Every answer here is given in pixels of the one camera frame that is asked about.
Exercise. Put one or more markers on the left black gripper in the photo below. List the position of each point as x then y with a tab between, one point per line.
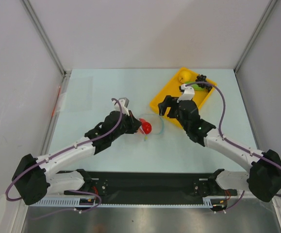
134	123

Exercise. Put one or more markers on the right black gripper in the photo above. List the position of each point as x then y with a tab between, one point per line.
172	108

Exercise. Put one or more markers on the clear zip top bag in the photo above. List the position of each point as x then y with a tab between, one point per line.
157	123

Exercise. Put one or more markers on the red pear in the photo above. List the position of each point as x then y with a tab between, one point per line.
146	127

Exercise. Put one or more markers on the dark grape bunch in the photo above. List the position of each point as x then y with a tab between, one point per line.
201	78

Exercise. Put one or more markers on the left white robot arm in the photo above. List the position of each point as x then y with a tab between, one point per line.
36	177

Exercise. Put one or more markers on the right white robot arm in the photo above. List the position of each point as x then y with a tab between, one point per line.
262	175

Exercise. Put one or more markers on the yellow apple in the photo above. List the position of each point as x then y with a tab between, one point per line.
184	76

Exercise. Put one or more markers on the green leaf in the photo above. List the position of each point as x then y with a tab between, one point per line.
198	87

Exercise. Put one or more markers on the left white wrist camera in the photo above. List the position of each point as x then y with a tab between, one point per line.
121	104

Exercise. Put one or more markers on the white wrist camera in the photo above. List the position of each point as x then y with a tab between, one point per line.
187	92
121	104

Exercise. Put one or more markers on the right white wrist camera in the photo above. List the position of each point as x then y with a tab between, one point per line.
187	92

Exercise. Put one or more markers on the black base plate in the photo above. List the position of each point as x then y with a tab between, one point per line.
144	188

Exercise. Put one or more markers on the white cable duct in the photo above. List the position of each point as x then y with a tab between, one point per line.
89	202

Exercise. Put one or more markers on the right aluminium corner post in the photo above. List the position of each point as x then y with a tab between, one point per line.
255	35

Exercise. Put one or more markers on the aluminium corner post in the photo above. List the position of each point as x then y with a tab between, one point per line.
43	35
255	35

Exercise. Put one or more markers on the left aluminium corner post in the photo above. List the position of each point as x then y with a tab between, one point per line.
43	35

